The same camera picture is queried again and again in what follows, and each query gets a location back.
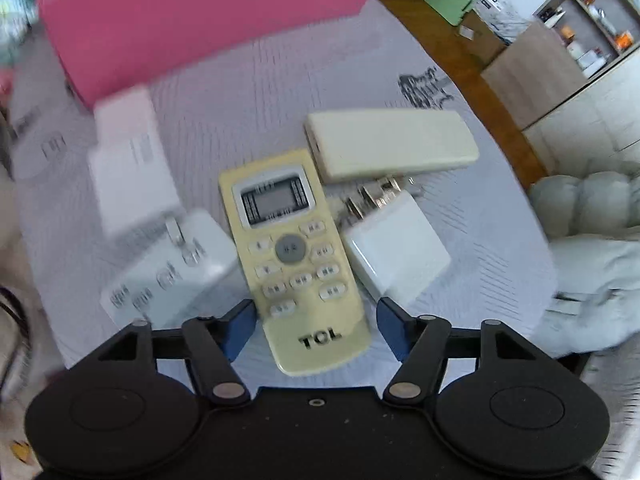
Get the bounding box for white charger plug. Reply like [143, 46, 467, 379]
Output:
[340, 175, 452, 308]

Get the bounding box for white printed boxes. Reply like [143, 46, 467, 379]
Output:
[472, 0, 531, 43]

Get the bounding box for white power strip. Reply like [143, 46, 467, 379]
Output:
[99, 208, 241, 333]

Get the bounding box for yellowed remote control with buttons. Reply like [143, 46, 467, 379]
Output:
[218, 148, 373, 376]

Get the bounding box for cream plain remote control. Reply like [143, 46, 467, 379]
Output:
[304, 109, 480, 184]

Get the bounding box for white quilted cloth guitar print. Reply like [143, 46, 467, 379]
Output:
[10, 0, 558, 391]

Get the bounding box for pale puffer jacket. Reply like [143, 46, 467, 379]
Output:
[529, 160, 640, 361]

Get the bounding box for light wooden wardrobe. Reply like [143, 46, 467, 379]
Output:
[520, 42, 640, 176]

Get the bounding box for white power adapter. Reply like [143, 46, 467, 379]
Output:
[87, 85, 181, 238]

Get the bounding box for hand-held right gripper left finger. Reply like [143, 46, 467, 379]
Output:
[97, 299, 257, 408]

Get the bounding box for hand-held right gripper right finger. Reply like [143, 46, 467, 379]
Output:
[376, 297, 539, 407]

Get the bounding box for cardboard box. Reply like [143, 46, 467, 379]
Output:
[457, 10, 508, 68]

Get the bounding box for wooden shelf unit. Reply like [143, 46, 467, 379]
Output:
[480, 0, 640, 131]

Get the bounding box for pink storage box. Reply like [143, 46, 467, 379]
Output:
[39, 0, 388, 110]

